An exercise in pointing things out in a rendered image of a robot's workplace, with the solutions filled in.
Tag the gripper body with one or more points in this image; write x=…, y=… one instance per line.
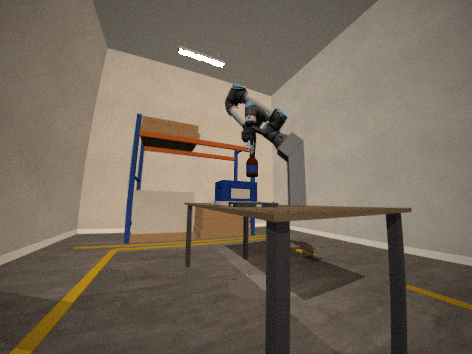
x=245, y=135

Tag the blue divided crate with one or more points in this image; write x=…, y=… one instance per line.
x=227, y=190

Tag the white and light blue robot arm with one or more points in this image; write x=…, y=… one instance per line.
x=238, y=94

